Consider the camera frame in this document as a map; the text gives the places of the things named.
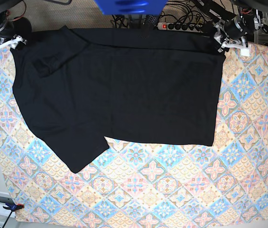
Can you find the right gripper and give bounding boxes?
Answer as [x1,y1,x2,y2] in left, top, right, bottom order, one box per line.
[0,20,27,50]

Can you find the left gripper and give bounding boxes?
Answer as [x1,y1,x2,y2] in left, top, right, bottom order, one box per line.
[214,19,250,57]

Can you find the black T-shirt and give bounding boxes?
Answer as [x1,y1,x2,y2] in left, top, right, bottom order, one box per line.
[12,27,225,173]

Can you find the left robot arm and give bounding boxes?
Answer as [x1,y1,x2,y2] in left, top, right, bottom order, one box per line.
[199,0,268,54]

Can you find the black round stand base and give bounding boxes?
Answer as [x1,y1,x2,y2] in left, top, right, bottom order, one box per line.
[6,17,32,40]

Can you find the white power strip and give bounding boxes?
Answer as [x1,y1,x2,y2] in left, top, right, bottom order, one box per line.
[157,22,203,33]

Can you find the patterned tablecloth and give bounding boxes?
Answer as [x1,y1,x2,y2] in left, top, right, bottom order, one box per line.
[0,45,268,228]

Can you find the blue clamp bottom left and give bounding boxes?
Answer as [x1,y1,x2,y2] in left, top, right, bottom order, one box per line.
[2,203,24,228]

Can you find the black mesh strap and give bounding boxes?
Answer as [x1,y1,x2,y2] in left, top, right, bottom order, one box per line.
[143,14,159,29]

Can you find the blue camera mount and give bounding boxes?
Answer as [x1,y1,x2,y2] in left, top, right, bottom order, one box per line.
[95,0,167,15]

